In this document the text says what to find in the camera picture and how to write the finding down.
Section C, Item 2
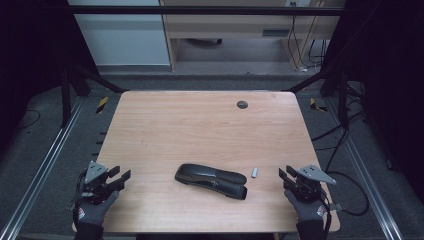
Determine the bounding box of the black chair base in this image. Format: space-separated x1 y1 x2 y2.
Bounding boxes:
184 37 223 47

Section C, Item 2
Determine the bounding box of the person's left hand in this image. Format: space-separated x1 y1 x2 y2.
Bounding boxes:
73 190 120 227

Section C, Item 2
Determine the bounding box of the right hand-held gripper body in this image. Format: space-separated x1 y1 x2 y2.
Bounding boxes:
285 164 337 203

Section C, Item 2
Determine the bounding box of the black curtain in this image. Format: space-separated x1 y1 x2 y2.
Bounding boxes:
319 0 424 201
0 0 101 151

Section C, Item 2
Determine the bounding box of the thin black floor cable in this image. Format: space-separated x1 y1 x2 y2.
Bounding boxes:
18 109 42 130

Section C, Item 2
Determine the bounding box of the black horizontal frame bar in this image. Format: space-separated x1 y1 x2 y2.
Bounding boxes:
66 4 346 17

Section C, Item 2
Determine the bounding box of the black stapler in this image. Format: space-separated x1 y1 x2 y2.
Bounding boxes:
174 162 248 201

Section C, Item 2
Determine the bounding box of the white cabinet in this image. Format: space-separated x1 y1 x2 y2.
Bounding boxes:
68 0 171 67

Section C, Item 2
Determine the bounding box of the black metal stand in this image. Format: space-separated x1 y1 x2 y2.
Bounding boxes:
286 64 351 128
59 63 128 128

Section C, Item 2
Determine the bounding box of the yellow black tape strip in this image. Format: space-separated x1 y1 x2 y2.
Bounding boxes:
309 97 328 113
95 96 110 115

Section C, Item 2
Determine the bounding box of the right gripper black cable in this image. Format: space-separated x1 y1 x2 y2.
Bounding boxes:
319 189 334 234

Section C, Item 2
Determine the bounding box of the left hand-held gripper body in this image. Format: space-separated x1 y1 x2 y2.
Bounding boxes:
79 160 121 205

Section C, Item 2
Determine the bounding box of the black floor cable loop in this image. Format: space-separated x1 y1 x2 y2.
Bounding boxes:
311 109 370 217

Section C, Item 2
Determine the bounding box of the light wooden desk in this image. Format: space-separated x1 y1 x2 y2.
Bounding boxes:
159 0 346 72

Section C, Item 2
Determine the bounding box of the bundle of hanging cables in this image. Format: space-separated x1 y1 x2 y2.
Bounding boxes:
287 1 329 73

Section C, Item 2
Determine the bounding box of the aluminium floor rail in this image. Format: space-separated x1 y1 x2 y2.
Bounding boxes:
0 96 86 240
324 98 404 240

